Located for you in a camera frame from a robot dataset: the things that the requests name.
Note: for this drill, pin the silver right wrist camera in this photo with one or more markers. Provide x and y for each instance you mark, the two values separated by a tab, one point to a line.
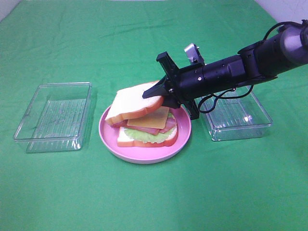
193	54

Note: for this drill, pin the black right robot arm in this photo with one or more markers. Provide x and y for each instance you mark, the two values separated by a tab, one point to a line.
283	48

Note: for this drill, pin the pink round plate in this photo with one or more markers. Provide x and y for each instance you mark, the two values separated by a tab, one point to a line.
146	155

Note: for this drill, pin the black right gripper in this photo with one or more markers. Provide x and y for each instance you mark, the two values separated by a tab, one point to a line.
177	86

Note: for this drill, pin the clear left ingredient tray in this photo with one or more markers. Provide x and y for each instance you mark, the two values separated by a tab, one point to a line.
56	118

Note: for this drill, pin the bread slice toy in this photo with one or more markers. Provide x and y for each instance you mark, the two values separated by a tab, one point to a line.
133	138
129	104

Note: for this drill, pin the bacon strip toy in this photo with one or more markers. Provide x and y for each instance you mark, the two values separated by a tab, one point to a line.
153	131
170	124

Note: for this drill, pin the green tablecloth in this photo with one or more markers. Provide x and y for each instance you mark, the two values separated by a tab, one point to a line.
243	185

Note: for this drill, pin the clear right bread tray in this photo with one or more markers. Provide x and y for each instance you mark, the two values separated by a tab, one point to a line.
238	116

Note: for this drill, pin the yellow cheese slice toy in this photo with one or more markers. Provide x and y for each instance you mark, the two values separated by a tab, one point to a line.
156	119

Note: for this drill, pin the green lettuce leaf toy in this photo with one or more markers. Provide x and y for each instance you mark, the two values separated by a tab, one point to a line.
149	137

